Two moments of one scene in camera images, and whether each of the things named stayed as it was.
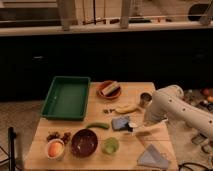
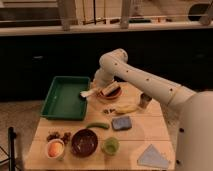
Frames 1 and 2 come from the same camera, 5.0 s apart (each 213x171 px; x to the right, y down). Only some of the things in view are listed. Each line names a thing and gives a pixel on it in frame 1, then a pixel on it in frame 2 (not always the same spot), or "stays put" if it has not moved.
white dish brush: x=133 y=125 -> x=86 y=93
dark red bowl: x=84 y=142 stays put
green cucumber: x=98 y=124 stays put
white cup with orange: x=55 y=149 stays put
